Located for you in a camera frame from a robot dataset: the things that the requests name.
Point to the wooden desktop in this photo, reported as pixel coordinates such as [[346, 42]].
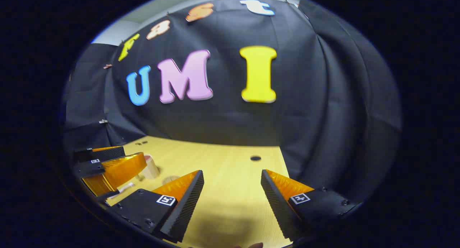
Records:
[[230, 176]]

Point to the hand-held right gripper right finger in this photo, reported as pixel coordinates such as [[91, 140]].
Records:
[[278, 208]]

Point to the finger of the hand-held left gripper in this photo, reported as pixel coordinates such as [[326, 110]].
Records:
[[90, 168], [107, 154]]

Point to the beige cup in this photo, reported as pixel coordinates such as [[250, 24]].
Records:
[[151, 169]]

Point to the white toothbrush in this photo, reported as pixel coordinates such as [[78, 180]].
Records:
[[124, 188]]

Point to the black backdrop cloth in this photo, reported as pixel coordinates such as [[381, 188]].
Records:
[[222, 125]]

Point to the round brown coaster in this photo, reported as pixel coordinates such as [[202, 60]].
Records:
[[169, 179]]

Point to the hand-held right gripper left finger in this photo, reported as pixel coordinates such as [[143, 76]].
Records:
[[183, 208]]

